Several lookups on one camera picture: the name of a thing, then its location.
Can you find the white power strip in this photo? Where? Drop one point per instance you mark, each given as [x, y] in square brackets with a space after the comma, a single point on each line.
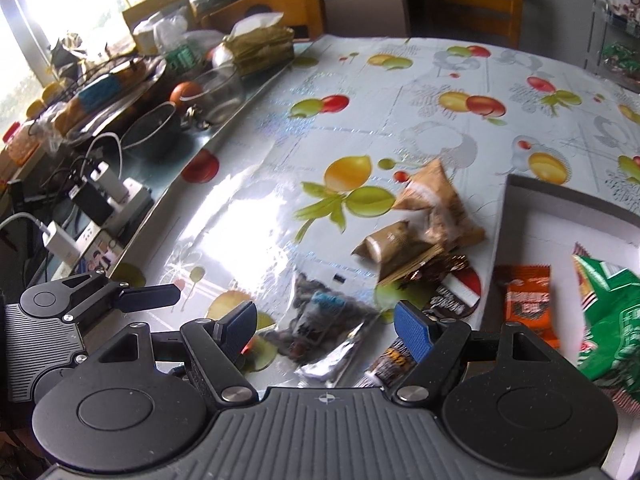
[132, 205]

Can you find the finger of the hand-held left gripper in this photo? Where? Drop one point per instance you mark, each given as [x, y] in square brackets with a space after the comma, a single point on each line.
[150, 297]

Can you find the orange snack packet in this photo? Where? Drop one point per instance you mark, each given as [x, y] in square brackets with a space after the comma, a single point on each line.
[531, 305]

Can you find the orange fruit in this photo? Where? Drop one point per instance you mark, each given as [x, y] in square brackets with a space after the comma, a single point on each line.
[184, 94]

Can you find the white charger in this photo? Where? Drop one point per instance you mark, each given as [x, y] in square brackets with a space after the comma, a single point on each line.
[109, 180]
[61, 242]

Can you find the white cardboard box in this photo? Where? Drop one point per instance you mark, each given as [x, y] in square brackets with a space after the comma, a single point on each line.
[540, 230]

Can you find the black yellow tube snack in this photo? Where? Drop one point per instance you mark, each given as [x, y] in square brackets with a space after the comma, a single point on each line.
[387, 362]

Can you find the green wrapped candies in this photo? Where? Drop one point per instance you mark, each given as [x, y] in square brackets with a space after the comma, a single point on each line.
[620, 57]

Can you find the brown gold chocolate wrapper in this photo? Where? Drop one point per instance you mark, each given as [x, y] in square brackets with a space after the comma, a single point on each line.
[442, 265]

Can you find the triangular brown snack packet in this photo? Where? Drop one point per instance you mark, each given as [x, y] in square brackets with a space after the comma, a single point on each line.
[435, 205]

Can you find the orange lidded jar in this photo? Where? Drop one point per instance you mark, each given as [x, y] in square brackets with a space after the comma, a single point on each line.
[17, 145]

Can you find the clear sunflower seed packet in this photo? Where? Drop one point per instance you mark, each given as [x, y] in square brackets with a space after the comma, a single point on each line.
[320, 325]

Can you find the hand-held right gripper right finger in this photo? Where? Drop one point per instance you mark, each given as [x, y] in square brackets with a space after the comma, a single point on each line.
[412, 329]

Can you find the dark bowl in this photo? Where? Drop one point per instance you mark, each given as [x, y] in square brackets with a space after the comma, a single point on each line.
[150, 132]

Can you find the small brown snack packet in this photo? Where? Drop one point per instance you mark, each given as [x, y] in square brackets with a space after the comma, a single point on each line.
[395, 250]

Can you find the metal tray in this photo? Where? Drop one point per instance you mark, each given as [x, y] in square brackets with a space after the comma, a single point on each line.
[120, 100]

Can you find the green snack bag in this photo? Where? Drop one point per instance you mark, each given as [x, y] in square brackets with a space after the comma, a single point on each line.
[612, 325]

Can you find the black charger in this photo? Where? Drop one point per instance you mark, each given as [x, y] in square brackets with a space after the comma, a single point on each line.
[91, 202]

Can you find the yellow green tissue pack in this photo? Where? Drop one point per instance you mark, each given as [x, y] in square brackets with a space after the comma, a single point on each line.
[262, 47]

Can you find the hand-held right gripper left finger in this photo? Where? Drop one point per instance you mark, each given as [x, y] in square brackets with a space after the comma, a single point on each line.
[240, 325]

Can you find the crumpled white plastic bag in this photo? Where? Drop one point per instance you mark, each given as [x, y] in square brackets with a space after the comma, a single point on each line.
[165, 32]

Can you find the glass jar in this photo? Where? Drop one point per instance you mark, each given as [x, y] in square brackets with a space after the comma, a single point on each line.
[217, 92]

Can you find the fruit print tablecloth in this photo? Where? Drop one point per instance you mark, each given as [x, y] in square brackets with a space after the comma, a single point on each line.
[350, 135]

